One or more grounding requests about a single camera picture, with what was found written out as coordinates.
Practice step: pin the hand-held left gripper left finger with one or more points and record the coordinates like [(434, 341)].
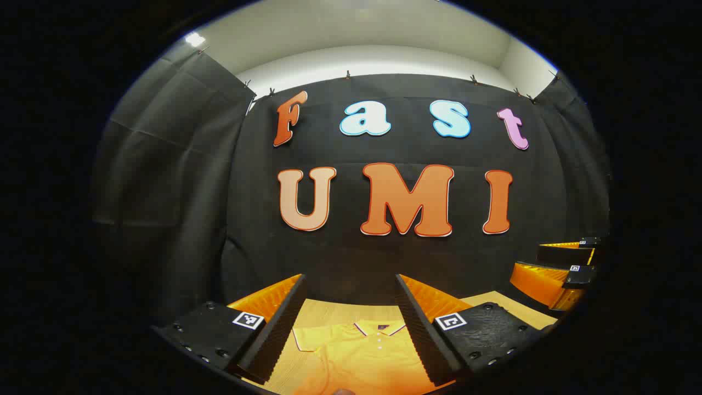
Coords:
[(279, 329)]

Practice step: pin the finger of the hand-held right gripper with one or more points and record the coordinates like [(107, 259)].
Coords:
[(580, 277), (565, 255)]

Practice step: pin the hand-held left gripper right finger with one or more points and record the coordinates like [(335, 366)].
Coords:
[(422, 334)]

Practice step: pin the orange polo T-shirt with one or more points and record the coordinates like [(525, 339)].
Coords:
[(356, 356)]

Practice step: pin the ceiling light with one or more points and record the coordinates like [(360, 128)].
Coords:
[(194, 39)]

